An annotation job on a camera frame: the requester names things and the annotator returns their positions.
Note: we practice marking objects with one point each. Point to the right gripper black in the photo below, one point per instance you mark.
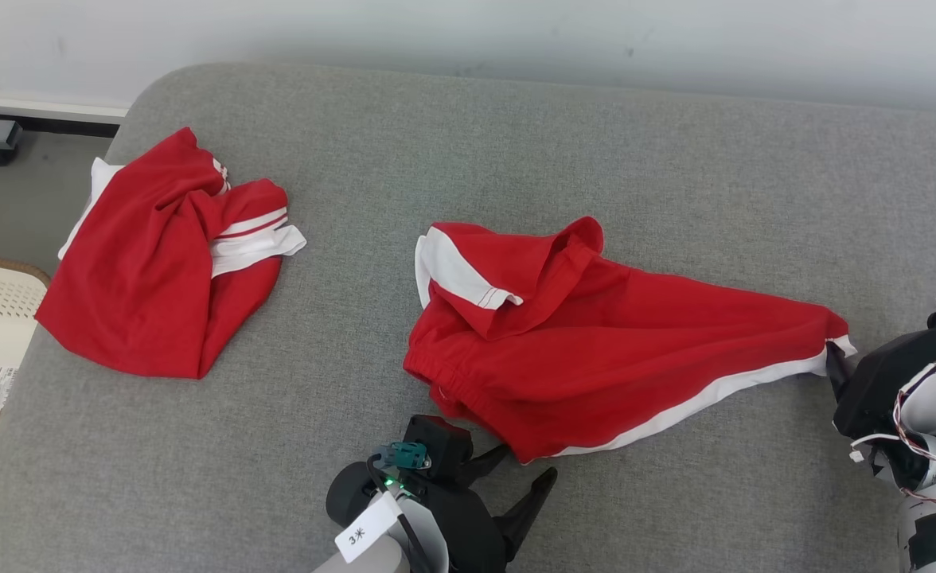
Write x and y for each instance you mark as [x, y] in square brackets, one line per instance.
[882, 390]

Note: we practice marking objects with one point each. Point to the red jersey shirt white sleeves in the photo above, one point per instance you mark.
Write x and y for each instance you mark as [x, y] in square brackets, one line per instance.
[142, 278]

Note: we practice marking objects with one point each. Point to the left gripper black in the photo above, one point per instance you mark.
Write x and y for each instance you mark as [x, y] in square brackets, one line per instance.
[468, 525]

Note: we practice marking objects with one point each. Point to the red shorts white side stripe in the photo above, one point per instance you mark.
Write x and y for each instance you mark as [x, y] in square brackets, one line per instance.
[595, 350]

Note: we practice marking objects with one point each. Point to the white paper tag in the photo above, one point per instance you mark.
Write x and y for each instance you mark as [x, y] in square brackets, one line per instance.
[364, 529]

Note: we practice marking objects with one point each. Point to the white wall baseboard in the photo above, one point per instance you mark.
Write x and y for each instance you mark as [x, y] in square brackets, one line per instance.
[38, 107]

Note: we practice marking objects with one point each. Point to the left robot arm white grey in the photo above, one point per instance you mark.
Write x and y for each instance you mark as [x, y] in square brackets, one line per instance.
[349, 493]

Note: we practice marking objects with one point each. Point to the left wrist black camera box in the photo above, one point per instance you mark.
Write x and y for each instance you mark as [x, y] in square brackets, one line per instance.
[440, 438]

